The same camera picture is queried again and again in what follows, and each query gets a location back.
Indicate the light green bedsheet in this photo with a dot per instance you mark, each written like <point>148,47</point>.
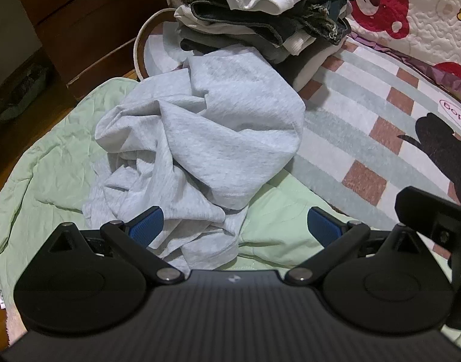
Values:
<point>45,166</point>

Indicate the checkered cartoon rug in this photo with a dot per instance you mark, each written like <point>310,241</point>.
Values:
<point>347,120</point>

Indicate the stack of folded clothes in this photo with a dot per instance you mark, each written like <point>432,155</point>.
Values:
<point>253,0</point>

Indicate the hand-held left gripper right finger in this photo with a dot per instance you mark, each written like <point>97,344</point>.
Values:
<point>323,228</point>

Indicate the brown wooden dresser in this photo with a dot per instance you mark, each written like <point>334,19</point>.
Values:
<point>83,26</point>

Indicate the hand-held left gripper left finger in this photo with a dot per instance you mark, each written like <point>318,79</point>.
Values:
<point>147,226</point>

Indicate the light grey t-shirt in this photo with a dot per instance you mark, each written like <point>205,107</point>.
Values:
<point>223,120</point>

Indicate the white quilt with red bears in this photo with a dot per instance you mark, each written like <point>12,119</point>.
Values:
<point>423,7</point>

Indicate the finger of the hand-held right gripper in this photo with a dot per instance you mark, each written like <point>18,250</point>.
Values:
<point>423,205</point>

